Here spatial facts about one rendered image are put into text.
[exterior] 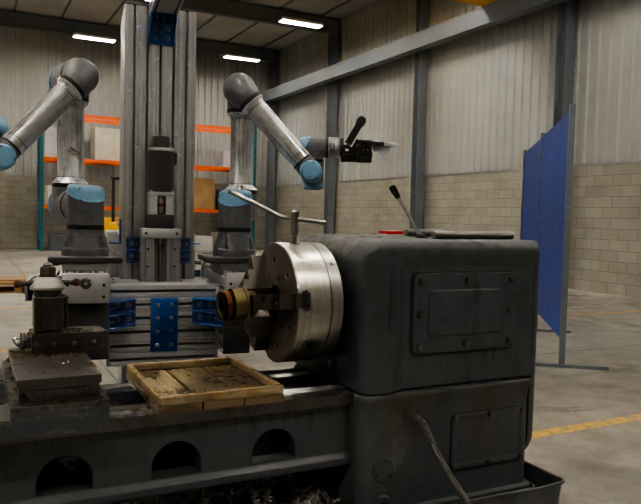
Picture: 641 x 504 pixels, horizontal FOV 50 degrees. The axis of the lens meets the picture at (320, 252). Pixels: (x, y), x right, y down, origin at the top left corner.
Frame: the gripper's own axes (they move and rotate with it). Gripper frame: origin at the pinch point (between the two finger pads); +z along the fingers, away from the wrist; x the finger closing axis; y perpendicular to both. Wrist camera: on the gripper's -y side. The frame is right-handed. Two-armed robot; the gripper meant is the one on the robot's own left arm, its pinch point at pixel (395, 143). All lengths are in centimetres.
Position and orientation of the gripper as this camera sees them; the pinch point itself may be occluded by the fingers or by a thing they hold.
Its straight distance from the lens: 254.3
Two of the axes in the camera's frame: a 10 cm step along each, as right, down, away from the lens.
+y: -0.2, 9.8, 1.9
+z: 10.0, 0.3, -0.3
